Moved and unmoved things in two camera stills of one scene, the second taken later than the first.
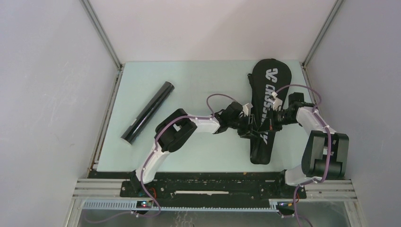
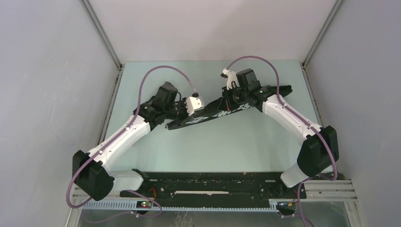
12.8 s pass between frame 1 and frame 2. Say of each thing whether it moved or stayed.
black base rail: stayed
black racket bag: moved
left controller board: stayed
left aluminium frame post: stayed
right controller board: stayed
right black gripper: moved
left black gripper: moved
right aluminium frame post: stayed
